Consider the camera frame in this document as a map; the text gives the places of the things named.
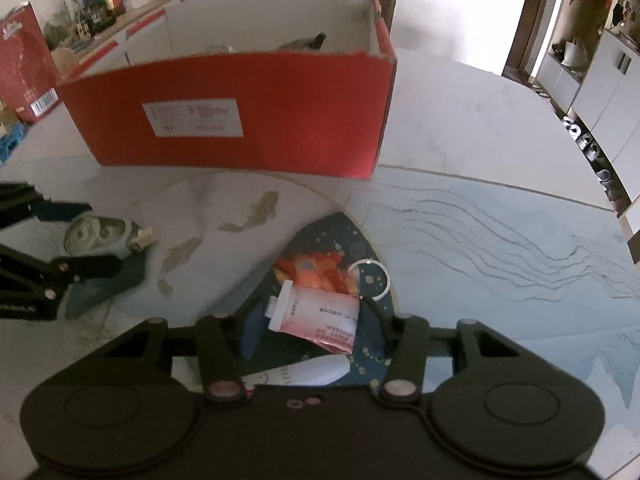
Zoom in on metal key ring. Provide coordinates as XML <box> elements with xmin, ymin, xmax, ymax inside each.
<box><xmin>346</xmin><ymin>258</ymin><xmax>393</xmax><ymax>302</ymax></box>

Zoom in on blue gloves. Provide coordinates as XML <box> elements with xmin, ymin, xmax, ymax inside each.
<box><xmin>0</xmin><ymin>122</ymin><xmax>27</xmax><ymax>165</ymax></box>

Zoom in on red dragon keychain toy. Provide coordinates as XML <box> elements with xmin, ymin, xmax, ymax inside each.
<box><xmin>272</xmin><ymin>252</ymin><xmax>359</xmax><ymax>296</ymax></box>

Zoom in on white green tube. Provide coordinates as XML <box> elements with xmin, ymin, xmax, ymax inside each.
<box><xmin>242</xmin><ymin>354</ymin><xmax>350</xmax><ymax>390</ymax></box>

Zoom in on low side cabinet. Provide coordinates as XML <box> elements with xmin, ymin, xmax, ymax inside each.
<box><xmin>42</xmin><ymin>0</ymin><xmax>182</xmax><ymax>53</ymax></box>

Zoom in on red snack bag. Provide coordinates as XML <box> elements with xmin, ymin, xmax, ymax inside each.
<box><xmin>0</xmin><ymin>2</ymin><xmax>60</xmax><ymax>124</ymax></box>

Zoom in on red cardboard box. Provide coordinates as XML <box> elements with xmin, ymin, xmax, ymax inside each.
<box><xmin>58</xmin><ymin>0</ymin><xmax>397</xmax><ymax>179</ymax></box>

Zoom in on black foil packet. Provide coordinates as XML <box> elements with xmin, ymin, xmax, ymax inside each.
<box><xmin>277</xmin><ymin>32</ymin><xmax>326</xmax><ymax>52</ymax></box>

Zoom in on white wall cabinet unit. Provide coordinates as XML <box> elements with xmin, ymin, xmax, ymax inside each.
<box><xmin>536</xmin><ymin>0</ymin><xmax>639</xmax><ymax>214</ymax></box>

